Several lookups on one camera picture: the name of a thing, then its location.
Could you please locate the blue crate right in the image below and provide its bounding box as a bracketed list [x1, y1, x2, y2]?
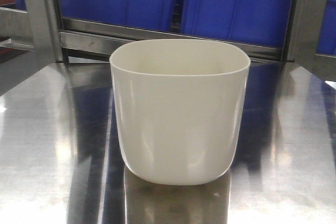
[180, 0, 291, 48]

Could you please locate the stainless steel shelf frame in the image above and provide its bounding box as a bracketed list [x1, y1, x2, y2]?
[1, 0, 335, 81]

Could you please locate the white plastic bin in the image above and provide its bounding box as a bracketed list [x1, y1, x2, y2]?
[110, 39, 251, 185]

